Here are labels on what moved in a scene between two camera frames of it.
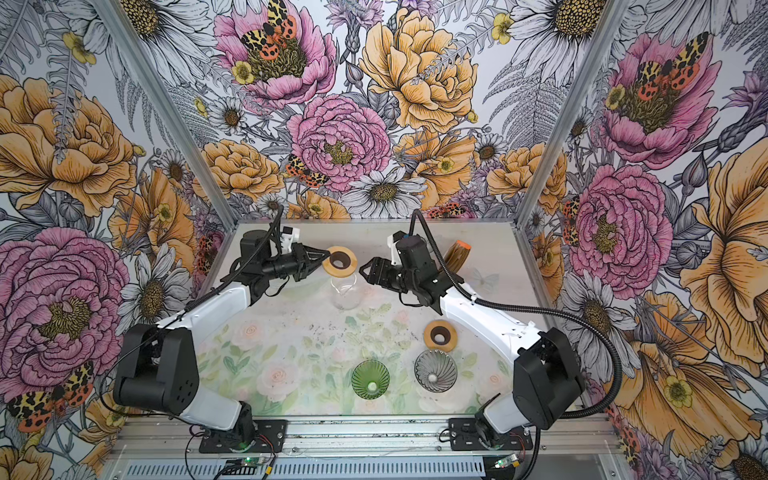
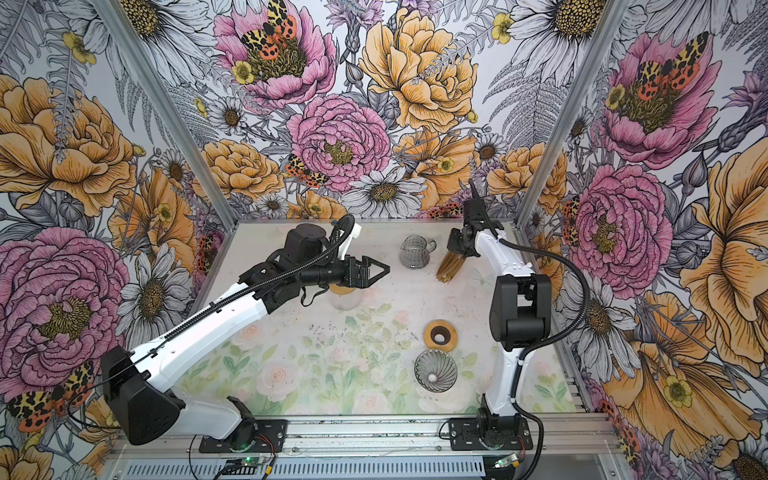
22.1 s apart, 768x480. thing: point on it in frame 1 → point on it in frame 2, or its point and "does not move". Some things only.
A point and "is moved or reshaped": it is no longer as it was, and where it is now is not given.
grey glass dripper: x=435 y=371 does not move
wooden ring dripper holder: x=341 y=262 is moved or reshaped
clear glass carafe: x=345 y=296 does not move
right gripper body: x=396 y=277 → x=456 y=243
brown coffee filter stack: x=456 y=255 does not move
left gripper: x=306 y=259 → x=364 y=281
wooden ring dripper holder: x=440 y=335 does not move
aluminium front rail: x=152 y=434 does not move
